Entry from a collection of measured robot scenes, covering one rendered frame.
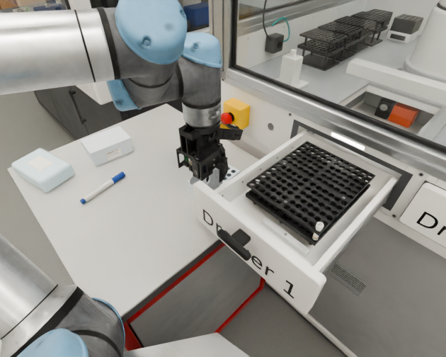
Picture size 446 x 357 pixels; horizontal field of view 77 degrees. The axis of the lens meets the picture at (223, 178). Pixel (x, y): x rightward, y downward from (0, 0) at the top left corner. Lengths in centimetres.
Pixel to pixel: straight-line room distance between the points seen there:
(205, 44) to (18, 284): 43
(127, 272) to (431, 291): 72
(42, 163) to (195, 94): 56
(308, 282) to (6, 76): 45
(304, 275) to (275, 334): 95
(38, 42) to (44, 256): 153
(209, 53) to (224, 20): 37
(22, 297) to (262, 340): 107
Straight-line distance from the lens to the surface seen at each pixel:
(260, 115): 83
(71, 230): 77
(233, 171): 78
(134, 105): 48
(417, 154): 66
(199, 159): 58
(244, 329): 138
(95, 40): 35
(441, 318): 95
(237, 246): 48
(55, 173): 88
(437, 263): 82
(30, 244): 189
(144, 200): 77
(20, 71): 35
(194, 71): 49
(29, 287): 47
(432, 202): 68
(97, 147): 91
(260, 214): 62
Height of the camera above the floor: 131
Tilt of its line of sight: 43 degrees down
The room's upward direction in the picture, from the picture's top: straight up
